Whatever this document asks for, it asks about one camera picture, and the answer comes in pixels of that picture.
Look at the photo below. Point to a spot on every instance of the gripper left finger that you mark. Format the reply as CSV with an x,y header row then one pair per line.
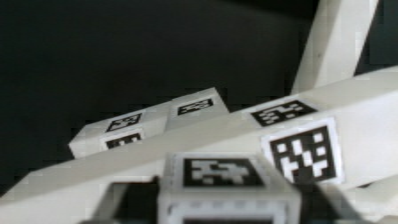
x,y
129,204

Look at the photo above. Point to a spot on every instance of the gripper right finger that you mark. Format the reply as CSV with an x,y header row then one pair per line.
x,y
326,208

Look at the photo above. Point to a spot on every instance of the white tagged leg cube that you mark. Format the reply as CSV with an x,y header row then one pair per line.
x,y
223,189

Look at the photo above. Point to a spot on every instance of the white chair back part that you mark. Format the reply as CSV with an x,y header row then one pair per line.
x,y
321,133

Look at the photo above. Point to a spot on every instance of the white chair leg block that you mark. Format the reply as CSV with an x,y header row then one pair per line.
x,y
195,108
120,131

